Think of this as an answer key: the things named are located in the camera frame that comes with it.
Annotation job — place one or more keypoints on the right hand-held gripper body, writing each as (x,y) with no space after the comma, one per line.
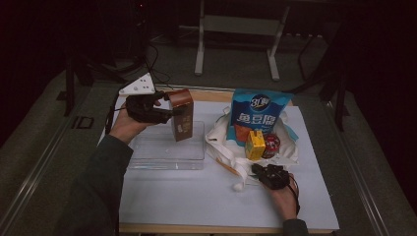
(274,177)

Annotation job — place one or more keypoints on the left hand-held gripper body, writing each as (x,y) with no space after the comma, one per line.
(144,108)

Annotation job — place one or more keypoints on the brown drink carton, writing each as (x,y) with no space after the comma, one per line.
(182,118)

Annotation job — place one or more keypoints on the yellow drink carton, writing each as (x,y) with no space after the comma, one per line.
(255,146)

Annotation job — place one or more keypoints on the red-lidded jar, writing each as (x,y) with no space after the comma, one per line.
(272,144)

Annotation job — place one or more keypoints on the white printed tote bag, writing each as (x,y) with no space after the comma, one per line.
(229,154)

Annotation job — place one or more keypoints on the clear plastic box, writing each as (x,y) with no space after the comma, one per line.
(157,150)

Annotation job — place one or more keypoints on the blue snack bag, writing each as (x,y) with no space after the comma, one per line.
(259,114)

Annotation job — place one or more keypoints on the person's left hand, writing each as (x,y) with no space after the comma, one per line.
(126,128)

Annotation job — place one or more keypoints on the person's right hand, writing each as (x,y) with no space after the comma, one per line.
(286,203)

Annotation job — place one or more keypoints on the black tripod stand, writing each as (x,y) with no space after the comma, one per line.
(141,39)

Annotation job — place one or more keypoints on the white table mat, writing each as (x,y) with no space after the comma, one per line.
(196,200)

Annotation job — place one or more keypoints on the low black stand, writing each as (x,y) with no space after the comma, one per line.
(69,85)

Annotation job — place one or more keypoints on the black angled stand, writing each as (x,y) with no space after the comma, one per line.
(339,88)

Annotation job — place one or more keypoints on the metal floor rail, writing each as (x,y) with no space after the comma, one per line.
(364,178)
(36,172)

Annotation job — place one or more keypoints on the white metal desk frame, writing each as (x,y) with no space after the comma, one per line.
(241,25)

